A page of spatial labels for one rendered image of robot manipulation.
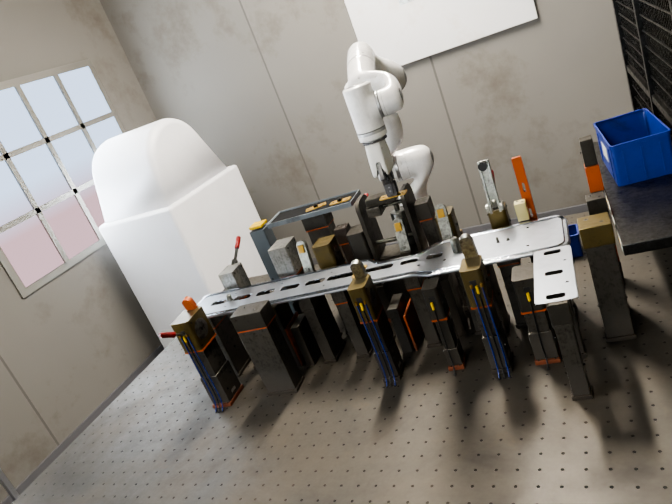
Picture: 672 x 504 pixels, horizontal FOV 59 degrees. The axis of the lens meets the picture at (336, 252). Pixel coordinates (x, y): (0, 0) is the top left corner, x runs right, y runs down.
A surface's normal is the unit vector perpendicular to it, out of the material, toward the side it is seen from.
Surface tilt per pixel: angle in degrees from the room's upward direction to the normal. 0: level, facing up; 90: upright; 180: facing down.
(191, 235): 90
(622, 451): 0
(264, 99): 90
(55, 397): 90
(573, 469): 0
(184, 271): 90
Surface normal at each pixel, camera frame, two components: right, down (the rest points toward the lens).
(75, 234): 0.87, -0.18
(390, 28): -0.34, 0.45
